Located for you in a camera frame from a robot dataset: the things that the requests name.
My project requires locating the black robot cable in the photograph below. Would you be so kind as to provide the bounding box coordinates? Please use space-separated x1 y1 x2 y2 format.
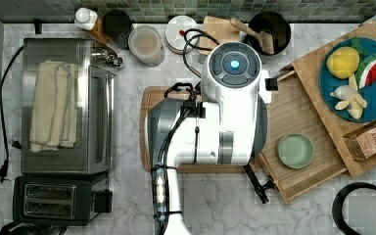
181 27 221 79

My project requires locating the folded beige towel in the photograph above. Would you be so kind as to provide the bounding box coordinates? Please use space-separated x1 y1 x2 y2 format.
29 60 78 153

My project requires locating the wooden spatula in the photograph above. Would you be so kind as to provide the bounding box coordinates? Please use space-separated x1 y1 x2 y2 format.
230 18 274 55

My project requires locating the dark round cup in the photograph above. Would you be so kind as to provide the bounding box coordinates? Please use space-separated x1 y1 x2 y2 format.
102 10 133 50

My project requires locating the black two-slot toaster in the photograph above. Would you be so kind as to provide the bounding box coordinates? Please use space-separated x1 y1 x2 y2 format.
13 172 113 226

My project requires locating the white bottle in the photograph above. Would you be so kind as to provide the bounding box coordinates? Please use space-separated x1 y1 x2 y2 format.
74 8 98 30

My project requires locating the small green plate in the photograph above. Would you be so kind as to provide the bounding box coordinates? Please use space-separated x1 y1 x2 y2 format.
276 133 314 169

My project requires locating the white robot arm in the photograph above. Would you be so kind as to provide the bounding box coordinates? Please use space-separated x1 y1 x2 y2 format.
144 42 267 235

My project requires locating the yellow toy lemon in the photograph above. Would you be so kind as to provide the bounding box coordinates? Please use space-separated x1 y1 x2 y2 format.
326 47 359 79

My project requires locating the silver toaster oven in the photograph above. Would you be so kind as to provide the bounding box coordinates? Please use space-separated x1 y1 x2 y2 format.
21 38 122 174

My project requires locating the clear plastic container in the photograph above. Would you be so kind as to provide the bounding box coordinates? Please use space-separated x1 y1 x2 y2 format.
128 25 165 68

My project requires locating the toy watermelon slice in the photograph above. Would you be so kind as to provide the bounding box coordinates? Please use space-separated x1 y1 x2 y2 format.
355 54 376 89

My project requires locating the black power cord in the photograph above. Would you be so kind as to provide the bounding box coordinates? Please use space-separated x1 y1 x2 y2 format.
0 45 24 184

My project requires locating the bamboo cutting board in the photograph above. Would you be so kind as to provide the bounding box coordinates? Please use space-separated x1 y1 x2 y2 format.
139 86 267 173

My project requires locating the toy peeled banana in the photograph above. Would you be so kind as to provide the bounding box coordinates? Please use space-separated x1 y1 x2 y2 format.
330 75 367 120

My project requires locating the tea bag box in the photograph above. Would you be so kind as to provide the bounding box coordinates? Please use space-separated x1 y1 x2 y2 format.
344 125 376 162

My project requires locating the black utensil holder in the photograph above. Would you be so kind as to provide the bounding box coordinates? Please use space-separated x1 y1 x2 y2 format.
249 11 292 55

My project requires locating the bamboo drawer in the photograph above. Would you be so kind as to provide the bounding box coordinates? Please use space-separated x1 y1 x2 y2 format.
258 69 347 203

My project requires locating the blue plate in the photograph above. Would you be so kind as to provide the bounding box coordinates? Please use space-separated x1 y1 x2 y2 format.
318 37 376 122

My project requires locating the black paper towel holder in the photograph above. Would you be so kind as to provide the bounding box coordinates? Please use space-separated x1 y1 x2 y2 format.
332 182 376 235

